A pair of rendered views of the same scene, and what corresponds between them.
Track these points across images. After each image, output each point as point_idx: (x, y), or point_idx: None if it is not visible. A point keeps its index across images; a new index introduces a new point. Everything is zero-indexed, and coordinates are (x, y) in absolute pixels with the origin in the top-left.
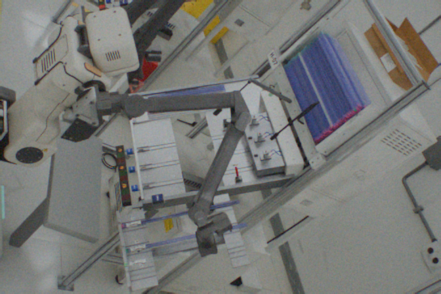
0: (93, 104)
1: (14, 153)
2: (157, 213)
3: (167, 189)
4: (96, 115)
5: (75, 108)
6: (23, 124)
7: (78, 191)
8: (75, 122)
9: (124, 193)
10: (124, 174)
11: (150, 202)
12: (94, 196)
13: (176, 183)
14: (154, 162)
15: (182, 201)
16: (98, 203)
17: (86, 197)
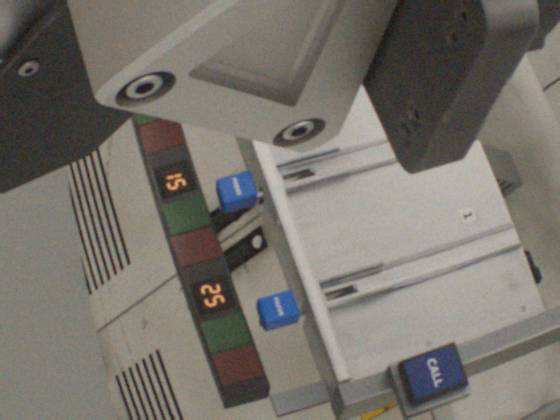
0: None
1: None
2: (298, 328)
3: (452, 298)
4: (371, 53)
5: (107, 3)
6: None
7: (4, 378)
8: (12, 69)
9: (222, 341)
10: (195, 222)
11: (388, 391)
12: (82, 384)
13: (492, 257)
14: (350, 138)
15: (526, 349)
16: (106, 419)
17: (51, 406)
